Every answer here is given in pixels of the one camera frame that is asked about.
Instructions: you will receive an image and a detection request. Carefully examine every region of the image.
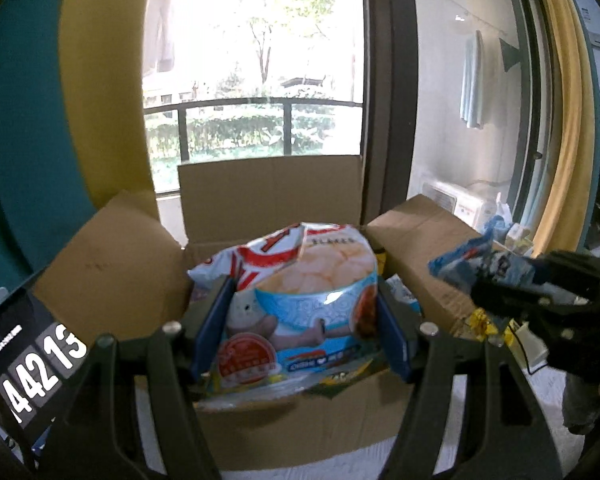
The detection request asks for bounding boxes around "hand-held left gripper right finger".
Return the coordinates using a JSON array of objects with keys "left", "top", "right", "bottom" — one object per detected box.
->
[{"left": 375, "top": 280, "right": 563, "bottom": 480}]

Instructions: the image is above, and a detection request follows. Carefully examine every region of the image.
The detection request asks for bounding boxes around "brown cardboard box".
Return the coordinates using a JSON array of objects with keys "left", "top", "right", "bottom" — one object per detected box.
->
[{"left": 32, "top": 154, "right": 486, "bottom": 471}]

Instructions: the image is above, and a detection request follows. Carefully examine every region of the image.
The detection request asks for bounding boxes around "white balcony appliance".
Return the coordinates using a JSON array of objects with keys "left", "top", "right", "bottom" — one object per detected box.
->
[{"left": 422, "top": 180, "right": 486, "bottom": 232}]

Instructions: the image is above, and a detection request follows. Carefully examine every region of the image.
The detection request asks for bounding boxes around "teal curtain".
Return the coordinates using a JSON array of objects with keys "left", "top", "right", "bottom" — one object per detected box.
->
[{"left": 0, "top": 0, "right": 96, "bottom": 301}]

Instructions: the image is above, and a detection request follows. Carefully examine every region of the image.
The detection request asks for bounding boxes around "dark sliding door frame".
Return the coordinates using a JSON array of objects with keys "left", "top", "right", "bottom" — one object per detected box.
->
[{"left": 360, "top": 0, "right": 421, "bottom": 226}]

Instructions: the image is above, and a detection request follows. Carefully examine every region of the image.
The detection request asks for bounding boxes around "hanging pale garment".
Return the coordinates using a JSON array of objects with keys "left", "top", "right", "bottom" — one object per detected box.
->
[{"left": 460, "top": 30, "right": 487, "bottom": 131}]

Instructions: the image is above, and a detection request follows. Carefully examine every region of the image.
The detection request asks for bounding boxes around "blue white snack packet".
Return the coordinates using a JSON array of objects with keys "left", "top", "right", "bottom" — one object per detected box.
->
[{"left": 427, "top": 232, "right": 537, "bottom": 292}]

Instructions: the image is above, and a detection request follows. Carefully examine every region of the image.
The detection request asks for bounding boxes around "black tablet showing clock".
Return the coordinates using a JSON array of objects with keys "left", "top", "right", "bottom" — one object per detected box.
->
[{"left": 0, "top": 265, "right": 89, "bottom": 431}]

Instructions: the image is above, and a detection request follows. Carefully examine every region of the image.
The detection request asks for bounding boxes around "person's right forearm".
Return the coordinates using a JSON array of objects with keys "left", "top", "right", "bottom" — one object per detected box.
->
[{"left": 561, "top": 374, "right": 600, "bottom": 436}]

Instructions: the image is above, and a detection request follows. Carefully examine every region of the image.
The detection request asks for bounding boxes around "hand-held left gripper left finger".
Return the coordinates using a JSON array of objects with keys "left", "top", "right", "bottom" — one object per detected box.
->
[{"left": 45, "top": 275, "right": 238, "bottom": 480}]

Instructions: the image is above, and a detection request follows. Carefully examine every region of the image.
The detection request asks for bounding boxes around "yellow curtain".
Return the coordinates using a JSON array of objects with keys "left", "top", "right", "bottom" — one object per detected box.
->
[
  {"left": 57, "top": 0, "right": 186, "bottom": 246},
  {"left": 527, "top": 0, "right": 600, "bottom": 256}
]

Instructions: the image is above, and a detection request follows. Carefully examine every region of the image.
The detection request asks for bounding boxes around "black balcony railing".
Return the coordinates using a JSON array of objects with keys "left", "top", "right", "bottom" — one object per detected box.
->
[{"left": 144, "top": 97, "right": 365, "bottom": 196}]

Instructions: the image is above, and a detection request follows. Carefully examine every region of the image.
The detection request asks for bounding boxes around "white red blue puffed bag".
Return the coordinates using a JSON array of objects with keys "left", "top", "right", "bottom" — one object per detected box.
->
[{"left": 187, "top": 221, "right": 381, "bottom": 401}]

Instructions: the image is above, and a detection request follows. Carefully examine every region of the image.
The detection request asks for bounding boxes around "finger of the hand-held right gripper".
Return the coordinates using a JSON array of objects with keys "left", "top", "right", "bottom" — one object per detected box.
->
[
  {"left": 470, "top": 275, "right": 588, "bottom": 323},
  {"left": 532, "top": 249, "right": 600, "bottom": 291}
]

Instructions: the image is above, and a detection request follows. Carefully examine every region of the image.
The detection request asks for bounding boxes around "white plastic basket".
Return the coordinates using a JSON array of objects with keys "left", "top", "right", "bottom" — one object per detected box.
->
[{"left": 490, "top": 220, "right": 534, "bottom": 261}]

